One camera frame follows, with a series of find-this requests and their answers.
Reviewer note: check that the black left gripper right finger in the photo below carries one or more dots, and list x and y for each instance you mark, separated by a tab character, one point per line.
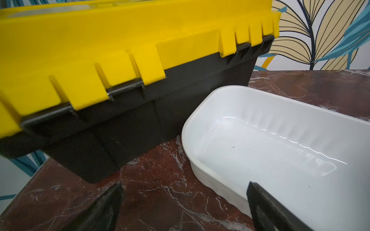
269	214

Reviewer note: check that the yellow black toolbox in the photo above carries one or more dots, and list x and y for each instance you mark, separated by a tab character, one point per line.
96	84

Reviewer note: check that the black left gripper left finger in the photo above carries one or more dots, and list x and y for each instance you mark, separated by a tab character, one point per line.
102	215

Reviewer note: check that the white plastic storage box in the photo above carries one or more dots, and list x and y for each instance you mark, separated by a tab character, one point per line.
314	161

